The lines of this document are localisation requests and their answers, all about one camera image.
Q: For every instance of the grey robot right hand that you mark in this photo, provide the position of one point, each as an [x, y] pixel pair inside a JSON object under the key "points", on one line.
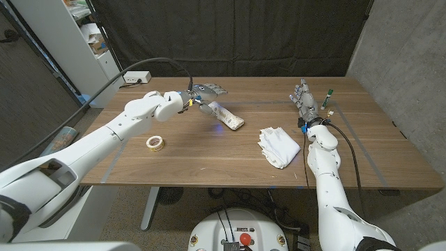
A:
{"points": [[308, 104]]}

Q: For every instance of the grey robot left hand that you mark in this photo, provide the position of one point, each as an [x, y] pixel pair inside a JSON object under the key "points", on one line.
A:
{"points": [[203, 92]]}

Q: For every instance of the white patterned pen bag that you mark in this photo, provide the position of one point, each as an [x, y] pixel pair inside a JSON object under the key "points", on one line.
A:
{"points": [[228, 118]]}

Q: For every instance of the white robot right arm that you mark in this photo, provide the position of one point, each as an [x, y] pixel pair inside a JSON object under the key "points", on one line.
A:
{"points": [[331, 202]]}

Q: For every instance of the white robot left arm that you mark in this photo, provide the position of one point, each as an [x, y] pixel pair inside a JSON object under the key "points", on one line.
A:
{"points": [[104, 136]]}

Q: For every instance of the folded white cloth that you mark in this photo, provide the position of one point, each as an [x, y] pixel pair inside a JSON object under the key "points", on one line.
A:
{"points": [[278, 148]]}

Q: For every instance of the roll of tape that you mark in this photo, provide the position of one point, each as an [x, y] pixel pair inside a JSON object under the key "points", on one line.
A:
{"points": [[157, 148]]}

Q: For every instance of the green capped marker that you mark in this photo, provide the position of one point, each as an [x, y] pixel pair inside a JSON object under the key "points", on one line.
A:
{"points": [[327, 99]]}

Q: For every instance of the black backdrop curtain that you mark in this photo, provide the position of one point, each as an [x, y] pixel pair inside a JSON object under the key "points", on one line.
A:
{"points": [[237, 35]]}

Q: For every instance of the white power strip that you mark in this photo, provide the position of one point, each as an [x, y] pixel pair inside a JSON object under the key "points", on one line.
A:
{"points": [[136, 76]]}

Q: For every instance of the black round fan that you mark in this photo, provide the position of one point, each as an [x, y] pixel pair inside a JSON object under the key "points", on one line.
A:
{"points": [[170, 195]]}

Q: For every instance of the cardboard box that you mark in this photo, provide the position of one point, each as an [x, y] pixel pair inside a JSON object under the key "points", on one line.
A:
{"points": [[99, 45]]}

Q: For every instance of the grey table leg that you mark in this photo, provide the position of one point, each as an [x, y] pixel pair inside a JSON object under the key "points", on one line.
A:
{"points": [[150, 209]]}

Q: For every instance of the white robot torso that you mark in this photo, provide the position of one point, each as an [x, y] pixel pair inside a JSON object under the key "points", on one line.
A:
{"points": [[237, 226]]}

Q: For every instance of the black power adapter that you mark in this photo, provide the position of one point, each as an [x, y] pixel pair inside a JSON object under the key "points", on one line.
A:
{"points": [[301, 243]]}

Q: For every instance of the white shelf cabinet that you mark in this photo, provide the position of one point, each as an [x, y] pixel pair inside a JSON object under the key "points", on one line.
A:
{"points": [[66, 45]]}

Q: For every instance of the rolled printed poster tube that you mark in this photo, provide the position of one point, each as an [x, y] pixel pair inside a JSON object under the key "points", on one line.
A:
{"points": [[64, 137]]}

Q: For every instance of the red emergency stop button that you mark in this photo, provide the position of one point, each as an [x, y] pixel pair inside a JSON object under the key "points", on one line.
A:
{"points": [[245, 238]]}

